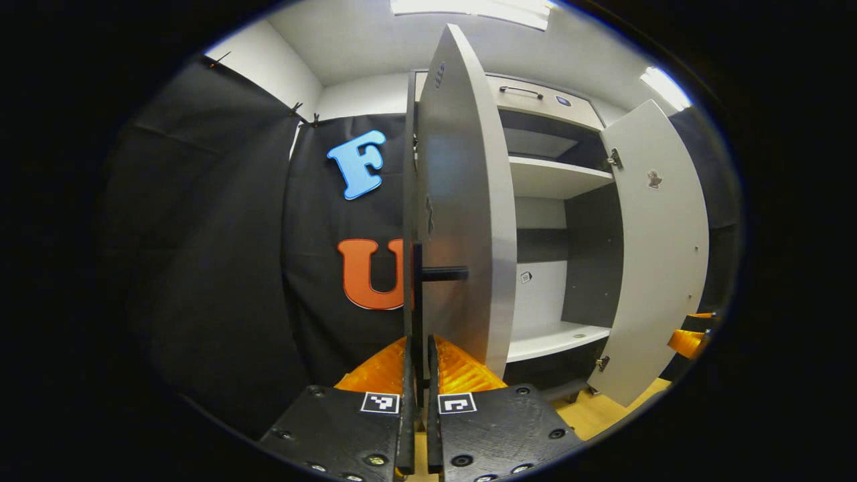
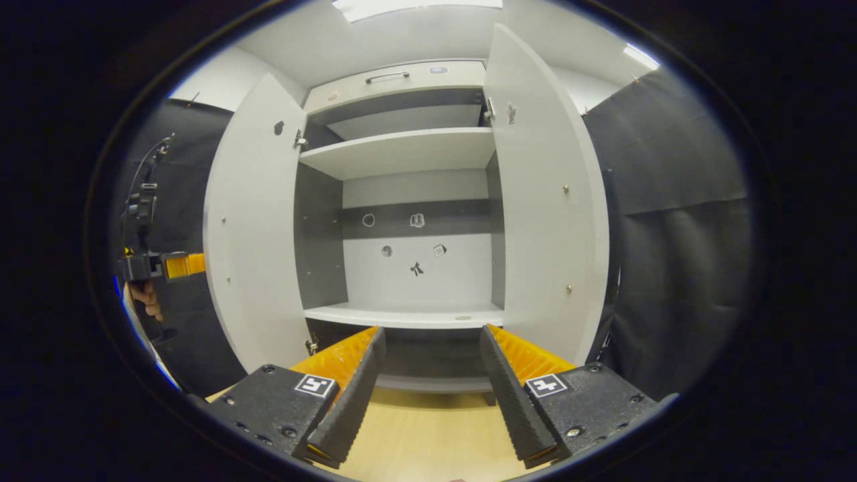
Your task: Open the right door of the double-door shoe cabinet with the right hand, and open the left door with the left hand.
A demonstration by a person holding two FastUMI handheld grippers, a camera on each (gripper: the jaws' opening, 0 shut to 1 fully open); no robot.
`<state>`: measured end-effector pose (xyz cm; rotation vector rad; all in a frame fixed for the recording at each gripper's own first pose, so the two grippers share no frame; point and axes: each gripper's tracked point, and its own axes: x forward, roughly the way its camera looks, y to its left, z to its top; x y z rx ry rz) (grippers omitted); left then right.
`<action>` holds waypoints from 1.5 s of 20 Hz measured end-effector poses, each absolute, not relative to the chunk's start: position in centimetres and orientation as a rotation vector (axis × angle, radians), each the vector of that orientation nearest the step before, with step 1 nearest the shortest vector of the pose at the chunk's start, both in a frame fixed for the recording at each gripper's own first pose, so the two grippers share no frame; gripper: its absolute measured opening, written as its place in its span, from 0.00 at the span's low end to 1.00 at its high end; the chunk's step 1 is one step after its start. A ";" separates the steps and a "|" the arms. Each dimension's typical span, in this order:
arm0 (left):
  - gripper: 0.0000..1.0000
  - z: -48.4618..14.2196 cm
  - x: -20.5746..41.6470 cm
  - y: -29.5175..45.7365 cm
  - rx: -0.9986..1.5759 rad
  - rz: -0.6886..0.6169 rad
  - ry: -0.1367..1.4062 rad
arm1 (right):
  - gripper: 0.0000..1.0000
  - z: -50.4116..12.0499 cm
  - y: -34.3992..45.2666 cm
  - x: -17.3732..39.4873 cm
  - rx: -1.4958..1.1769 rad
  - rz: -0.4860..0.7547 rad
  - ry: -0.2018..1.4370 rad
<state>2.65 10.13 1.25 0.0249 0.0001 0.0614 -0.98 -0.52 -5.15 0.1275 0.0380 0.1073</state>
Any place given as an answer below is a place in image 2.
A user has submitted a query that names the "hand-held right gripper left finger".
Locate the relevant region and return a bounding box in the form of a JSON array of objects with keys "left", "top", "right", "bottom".
[{"left": 204, "top": 326, "right": 387, "bottom": 469}]

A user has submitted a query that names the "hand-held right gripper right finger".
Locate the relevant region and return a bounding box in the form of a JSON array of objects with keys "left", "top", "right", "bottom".
[{"left": 479, "top": 325, "right": 665, "bottom": 469}]

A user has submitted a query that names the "beige cabinet door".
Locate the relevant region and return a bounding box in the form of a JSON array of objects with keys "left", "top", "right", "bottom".
[
  {"left": 482, "top": 23, "right": 611, "bottom": 368},
  {"left": 203, "top": 72, "right": 314, "bottom": 374}
]

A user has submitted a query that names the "beige double-door shoe cabinet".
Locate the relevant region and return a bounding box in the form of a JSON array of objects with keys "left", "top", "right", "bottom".
[{"left": 293, "top": 60, "right": 508, "bottom": 394}]

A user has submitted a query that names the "white cabinet shelf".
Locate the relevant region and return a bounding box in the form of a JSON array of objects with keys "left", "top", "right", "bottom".
[
  {"left": 299, "top": 127, "right": 496, "bottom": 181},
  {"left": 303, "top": 301, "right": 505, "bottom": 330}
]

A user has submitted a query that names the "beige cabinet drawer front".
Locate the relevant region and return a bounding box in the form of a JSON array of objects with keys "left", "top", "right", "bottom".
[{"left": 303, "top": 60, "right": 487, "bottom": 114}]

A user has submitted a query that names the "black backdrop cloth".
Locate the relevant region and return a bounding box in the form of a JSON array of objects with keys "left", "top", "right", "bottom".
[
  {"left": 582, "top": 67, "right": 751, "bottom": 402},
  {"left": 110, "top": 99, "right": 248, "bottom": 397}
]

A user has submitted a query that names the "long ceiling light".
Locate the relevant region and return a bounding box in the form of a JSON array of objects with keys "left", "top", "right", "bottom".
[{"left": 331, "top": 0, "right": 504, "bottom": 23}]

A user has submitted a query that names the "small ceiling light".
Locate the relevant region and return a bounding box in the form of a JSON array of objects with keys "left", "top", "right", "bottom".
[{"left": 623, "top": 44, "right": 661, "bottom": 71}]

